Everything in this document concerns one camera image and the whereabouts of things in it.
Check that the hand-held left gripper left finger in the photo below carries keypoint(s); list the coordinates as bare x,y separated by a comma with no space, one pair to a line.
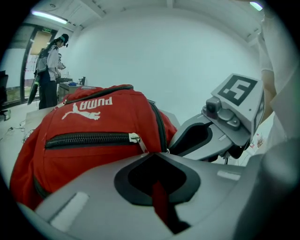
93,218

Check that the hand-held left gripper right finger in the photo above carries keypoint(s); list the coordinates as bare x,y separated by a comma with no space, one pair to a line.
211,201

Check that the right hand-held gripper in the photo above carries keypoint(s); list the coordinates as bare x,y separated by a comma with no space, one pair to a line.
239,110

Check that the black bag zipper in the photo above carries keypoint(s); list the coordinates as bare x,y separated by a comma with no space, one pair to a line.
162,127

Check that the red bag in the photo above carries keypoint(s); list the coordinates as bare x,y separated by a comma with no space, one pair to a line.
93,164

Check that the person's white shirt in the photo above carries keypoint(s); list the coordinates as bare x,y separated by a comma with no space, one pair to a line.
284,70

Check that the grey work table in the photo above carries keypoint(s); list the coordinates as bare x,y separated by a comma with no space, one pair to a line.
64,90

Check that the long ceiling light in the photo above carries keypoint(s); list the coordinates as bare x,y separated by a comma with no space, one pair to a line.
256,5
49,17

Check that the dark framed door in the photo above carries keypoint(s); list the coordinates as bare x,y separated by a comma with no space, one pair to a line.
25,70

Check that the green exit sign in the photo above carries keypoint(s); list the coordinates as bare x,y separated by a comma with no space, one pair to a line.
47,29

